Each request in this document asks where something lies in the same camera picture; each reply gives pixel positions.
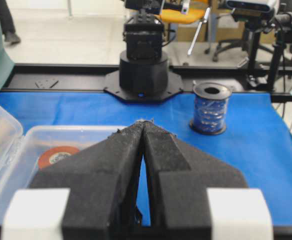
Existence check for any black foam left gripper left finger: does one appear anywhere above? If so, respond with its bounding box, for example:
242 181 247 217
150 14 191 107
1 120 145 240

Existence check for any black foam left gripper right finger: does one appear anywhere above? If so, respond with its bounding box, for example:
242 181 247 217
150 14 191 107
141 119 274 240

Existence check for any clear plastic toolbox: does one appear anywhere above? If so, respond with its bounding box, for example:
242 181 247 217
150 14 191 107
0 106 124 225

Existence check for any red tape roll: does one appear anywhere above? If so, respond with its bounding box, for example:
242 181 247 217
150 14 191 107
37 145 80 169

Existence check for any blue table mat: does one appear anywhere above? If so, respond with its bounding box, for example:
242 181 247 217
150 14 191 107
0 92 292 226

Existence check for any person leg with shoe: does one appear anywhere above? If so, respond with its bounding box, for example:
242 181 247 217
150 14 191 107
0 0 21 45

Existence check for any orange chair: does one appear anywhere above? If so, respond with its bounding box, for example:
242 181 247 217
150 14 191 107
158 0 212 57

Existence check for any blue wire spool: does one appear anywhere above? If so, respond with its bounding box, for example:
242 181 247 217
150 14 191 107
189 82 232 135

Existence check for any black table frame rail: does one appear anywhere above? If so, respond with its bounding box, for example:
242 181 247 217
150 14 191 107
1 64 292 103

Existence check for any camera on black stand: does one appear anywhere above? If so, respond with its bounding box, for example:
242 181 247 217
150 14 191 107
225 0 292 91

